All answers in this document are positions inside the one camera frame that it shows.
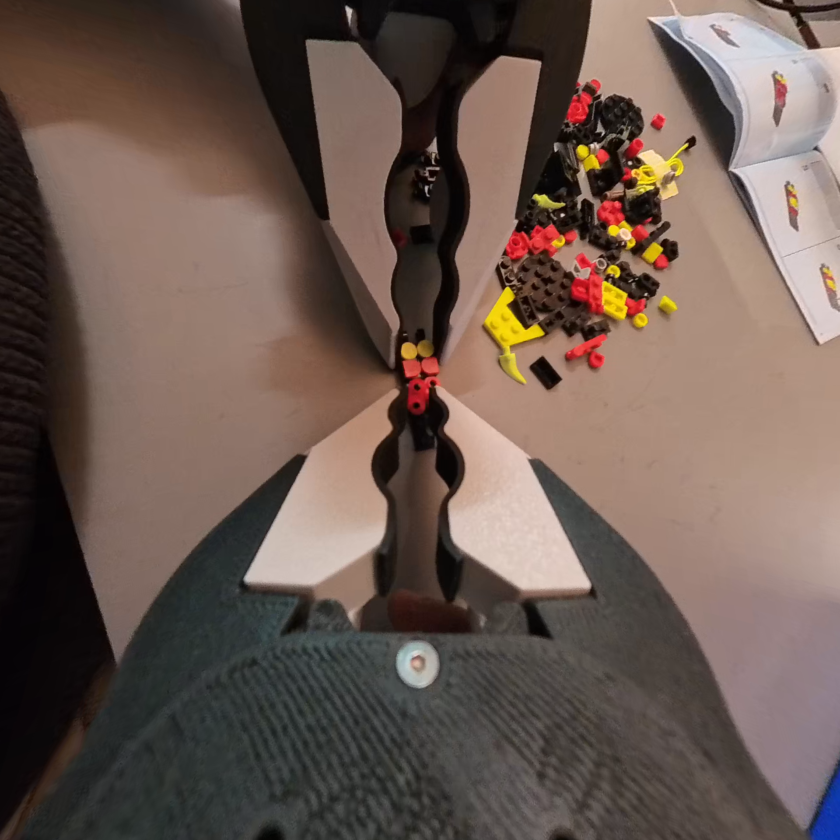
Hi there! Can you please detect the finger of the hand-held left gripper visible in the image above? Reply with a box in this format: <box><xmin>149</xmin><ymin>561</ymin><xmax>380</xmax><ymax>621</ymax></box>
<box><xmin>306</xmin><ymin>38</ymin><xmax>409</xmax><ymax>370</ymax></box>
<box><xmin>427</xmin><ymin>56</ymin><xmax>543</xmax><ymax>366</ymax></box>

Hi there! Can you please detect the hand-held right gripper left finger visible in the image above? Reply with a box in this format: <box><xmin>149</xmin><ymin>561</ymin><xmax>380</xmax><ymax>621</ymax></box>
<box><xmin>243</xmin><ymin>387</ymin><xmax>403</xmax><ymax>627</ymax></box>

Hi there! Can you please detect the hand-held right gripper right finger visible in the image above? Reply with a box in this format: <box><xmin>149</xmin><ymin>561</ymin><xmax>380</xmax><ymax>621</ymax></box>
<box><xmin>430</xmin><ymin>386</ymin><xmax>595</xmax><ymax>631</ymax></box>

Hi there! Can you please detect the red yellow black lego assembly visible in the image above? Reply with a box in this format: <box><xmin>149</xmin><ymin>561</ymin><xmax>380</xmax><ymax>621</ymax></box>
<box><xmin>399</xmin><ymin>338</ymin><xmax>442</xmax><ymax>454</ymax></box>

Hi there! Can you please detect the pile of loose lego pieces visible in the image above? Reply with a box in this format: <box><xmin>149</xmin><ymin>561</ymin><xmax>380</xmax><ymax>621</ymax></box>
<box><xmin>410</xmin><ymin>79</ymin><xmax>698</xmax><ymax>389</ymax></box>

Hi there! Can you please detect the lego instruction booklet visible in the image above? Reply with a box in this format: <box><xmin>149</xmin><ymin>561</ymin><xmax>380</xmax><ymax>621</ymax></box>
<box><xmin>648</xmin><ymin>12</ymin><xmax>840</xmax><ymax>345</ymax></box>

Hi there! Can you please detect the dark knitted sleeve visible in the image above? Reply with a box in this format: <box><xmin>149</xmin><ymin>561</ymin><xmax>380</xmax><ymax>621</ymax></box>
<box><xmin>0</xmin><ymin>92</ymin><xmax>118</xmax><ymax>818</ymax></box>

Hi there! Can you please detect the blue object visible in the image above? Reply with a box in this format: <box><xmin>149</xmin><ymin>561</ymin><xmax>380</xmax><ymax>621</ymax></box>
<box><xmin>808</xmin><ymin>784</ymin><xmax>840</xmax><ymax>840</ymax></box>

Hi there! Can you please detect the black cable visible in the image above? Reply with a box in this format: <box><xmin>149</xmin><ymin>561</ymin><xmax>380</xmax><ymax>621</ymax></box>
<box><xmin>755</xmin><ymin>0</ymin><xmax>824</xmax><ymax>50</ymax></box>

